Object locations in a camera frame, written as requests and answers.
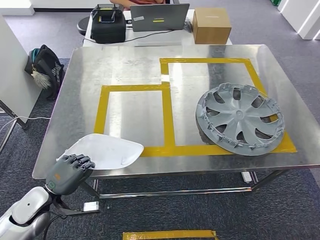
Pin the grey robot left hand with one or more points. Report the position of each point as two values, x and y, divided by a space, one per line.
65 175

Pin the white plastic car part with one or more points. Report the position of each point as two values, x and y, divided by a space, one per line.
107 152

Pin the stainless steel workbench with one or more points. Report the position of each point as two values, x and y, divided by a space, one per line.
124 66

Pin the black bag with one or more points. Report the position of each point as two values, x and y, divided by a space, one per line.
50 69

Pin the yellow tape double rectangle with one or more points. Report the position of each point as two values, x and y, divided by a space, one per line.
164 116

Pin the yellow floor tape square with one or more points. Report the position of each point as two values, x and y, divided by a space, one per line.
170 235

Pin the black round stool seat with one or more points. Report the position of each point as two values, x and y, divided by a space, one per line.
82 24

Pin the black equipment case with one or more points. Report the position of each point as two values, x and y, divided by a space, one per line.
107 26

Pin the person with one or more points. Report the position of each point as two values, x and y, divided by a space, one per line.
135 2

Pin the grey laptop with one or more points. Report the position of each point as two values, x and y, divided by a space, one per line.
160 16

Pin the grey plastic hubcap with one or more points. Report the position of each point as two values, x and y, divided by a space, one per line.
237 116

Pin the white power strip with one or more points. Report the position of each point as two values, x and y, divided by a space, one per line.
246 177

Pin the brown cardboard box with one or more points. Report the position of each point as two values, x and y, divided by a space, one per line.
212 26

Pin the white plinth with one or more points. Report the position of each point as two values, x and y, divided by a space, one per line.
292 13
312 30

